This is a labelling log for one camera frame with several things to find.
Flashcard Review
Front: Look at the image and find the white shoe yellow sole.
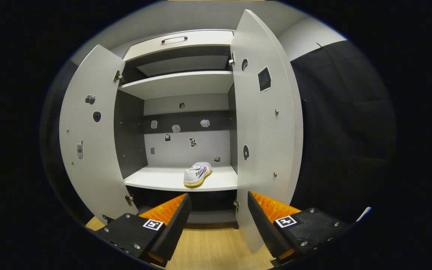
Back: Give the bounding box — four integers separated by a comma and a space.
183, 162, 213, 188

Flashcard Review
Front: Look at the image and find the white cabinet drawer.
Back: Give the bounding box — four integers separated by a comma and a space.
123, 30, 234, 62

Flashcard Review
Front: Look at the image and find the white cabinet door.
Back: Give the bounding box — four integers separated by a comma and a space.
230, 9, 303, 254
59, 44, 138, 225

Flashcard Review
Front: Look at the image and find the white cabinet shelf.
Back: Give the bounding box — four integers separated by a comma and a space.
124, 165, 238, 192
118, 71, 234, 100

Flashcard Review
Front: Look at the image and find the white shoe cabinet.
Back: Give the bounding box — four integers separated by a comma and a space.
59, 9, 303, 254

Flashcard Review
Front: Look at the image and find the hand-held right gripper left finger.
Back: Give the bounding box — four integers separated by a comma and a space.
96, 193, 193, 267

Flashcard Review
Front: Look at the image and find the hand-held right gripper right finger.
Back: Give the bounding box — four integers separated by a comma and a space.
247, 191, 351, 265

